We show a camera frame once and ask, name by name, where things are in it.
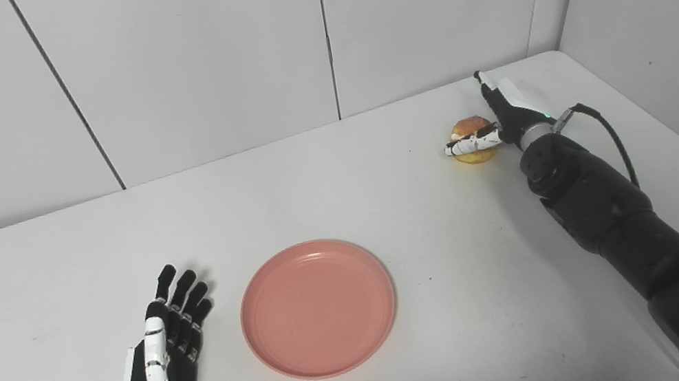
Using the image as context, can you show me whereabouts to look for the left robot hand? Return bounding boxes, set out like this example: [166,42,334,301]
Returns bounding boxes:
[99,257,228,381]

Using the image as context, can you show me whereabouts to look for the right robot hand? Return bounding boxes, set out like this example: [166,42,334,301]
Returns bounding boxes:
[431,58,563,164]

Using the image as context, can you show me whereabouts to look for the cream puff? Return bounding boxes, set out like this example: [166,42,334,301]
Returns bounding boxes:
[446,112,505,168]

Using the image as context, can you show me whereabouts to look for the pink plate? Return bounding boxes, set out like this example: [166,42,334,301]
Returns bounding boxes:
[230,228,409,381]

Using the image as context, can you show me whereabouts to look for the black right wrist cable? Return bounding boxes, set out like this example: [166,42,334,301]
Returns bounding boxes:
[550,95,641,202]

